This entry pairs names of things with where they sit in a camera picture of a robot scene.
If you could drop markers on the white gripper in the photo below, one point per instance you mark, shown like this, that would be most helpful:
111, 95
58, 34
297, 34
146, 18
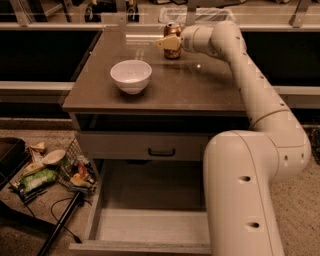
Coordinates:
190, 39

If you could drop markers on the orange soda can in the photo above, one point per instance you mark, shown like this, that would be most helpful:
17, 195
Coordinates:
172, 28

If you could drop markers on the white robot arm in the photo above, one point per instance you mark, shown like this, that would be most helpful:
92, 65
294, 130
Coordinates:
239, 166

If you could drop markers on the grey drawer cabinet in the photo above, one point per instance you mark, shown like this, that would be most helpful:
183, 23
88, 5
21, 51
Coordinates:
194, 94

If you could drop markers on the open bottom drawer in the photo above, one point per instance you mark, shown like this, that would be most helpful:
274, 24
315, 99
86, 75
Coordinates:
144, 207

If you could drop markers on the clear plastic tray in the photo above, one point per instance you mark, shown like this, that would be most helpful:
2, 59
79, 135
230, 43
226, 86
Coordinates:
202, 15

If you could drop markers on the white ceramic bowl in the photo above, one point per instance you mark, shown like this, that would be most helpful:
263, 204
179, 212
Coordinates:
131, 76

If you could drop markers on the small white dish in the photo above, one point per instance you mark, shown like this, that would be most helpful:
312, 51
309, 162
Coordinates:
54, 157

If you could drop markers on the green snack bag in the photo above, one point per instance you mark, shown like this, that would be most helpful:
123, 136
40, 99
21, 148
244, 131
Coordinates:
38, 179

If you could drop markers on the black bin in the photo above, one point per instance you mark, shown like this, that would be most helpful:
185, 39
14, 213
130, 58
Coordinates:
13, 155

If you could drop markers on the black pole on floor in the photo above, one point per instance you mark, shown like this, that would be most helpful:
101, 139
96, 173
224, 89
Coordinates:
61, 223

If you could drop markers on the closed drawer with black handle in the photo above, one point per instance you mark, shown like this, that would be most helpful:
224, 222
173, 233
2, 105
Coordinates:
142, 146

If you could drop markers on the wire basket with items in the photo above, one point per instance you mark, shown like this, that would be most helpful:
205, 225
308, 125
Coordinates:
75, 171

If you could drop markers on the black wire basket right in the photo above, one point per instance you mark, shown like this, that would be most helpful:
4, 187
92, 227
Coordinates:
315, 144

